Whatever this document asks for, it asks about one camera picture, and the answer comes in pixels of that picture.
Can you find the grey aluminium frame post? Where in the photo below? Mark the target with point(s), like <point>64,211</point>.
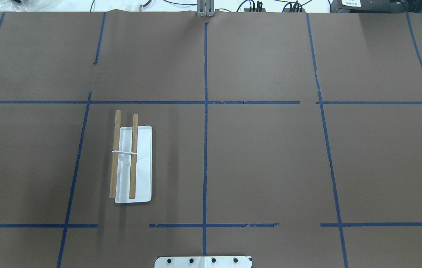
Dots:
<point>205,8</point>

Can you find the white mounting plate with bolts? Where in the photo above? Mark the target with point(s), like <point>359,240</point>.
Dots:
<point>204,262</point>

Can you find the black box device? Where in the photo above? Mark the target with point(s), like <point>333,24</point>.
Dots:
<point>376,6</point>

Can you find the blue tape grid lines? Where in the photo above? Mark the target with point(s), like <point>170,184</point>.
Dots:
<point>295,139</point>

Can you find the white towel rack with wooden bars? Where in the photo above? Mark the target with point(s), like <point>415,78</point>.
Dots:
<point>131,172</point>

